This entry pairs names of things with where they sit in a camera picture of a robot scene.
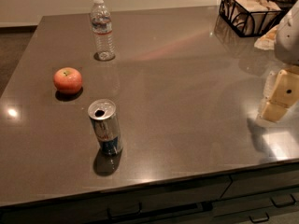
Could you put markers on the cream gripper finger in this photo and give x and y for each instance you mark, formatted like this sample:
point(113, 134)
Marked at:
point(280, 93)

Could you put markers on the red apple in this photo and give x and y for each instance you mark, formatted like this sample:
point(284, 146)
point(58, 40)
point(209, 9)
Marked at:
point(68, 80)

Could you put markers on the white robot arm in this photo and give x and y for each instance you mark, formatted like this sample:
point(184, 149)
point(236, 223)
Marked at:
point(286, 47)

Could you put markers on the silver blue redbull can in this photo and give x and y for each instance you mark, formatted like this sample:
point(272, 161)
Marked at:
point(103, 115)

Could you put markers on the crumpled white napkin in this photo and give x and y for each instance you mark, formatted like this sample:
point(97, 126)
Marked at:
point(267, 41)

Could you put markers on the clear plastic water bottle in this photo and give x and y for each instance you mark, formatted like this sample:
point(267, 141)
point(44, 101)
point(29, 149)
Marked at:
point(102, 30)

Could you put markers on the black wire napkin basket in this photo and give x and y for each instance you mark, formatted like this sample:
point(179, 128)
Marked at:
point(250, 18)

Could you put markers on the black drawer handle right upper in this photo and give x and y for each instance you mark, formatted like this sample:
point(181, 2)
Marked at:
point(282, 201)

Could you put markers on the black drawer handle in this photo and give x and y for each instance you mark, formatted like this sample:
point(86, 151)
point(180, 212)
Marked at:
point(259, 219)
point(125, 212)
point(282, 201)

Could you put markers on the black drawer handle right lower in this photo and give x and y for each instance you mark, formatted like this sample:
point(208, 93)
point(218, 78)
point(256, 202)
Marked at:
point(259, 219)

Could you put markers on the black drawer handle left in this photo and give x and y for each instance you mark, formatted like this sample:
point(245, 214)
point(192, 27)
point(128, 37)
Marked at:
point(125, 212)

